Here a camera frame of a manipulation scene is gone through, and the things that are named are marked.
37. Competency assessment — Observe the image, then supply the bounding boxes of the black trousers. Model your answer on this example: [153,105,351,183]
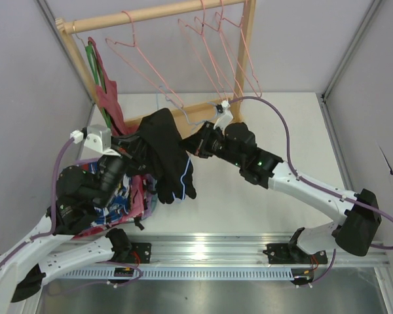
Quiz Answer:
[138,108,197,204]

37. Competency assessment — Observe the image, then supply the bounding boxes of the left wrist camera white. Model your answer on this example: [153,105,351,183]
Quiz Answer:
[69,124,120,156]

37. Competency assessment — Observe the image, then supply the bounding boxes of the blue wire hanger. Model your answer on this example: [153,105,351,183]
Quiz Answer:
[155,84,219,201]

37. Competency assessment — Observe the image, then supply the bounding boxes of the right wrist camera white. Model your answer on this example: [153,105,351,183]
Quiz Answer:
[214,100,234,131]

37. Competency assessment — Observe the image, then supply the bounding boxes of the maroon tank top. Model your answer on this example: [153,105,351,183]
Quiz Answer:
[88,37,132,136]

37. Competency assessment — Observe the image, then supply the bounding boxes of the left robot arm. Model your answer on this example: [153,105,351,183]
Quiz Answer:
[0,126,152,305]

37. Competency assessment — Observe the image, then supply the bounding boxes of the wooden clothes rack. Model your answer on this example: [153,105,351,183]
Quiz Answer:
[51,1,243,124]

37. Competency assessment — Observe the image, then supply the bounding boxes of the blue plastic laundry basket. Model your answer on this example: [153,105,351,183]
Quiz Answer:
[56,177,157,233]

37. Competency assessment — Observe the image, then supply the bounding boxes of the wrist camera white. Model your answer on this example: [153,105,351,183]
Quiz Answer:
[69,124,120,156]
[214,100,234,131]

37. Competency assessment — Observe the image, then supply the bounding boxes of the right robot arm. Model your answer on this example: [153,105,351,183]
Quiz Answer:
[180,122,381,262]

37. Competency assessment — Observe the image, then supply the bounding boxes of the green hanger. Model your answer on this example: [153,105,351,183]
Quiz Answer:
[85,39,111,128]

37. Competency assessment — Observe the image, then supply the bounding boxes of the aluminium mounting rail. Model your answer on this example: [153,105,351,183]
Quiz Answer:
[35,232,393,268]

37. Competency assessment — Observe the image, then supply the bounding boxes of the slotted cable duct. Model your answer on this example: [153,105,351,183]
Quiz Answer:
[59,266,294,281]

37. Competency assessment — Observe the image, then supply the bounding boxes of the pink wire hanger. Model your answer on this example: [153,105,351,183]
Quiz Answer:
[192,1,242,99]
[216,1,262,98]
[178,1,227,101]
[105,10,185,107]

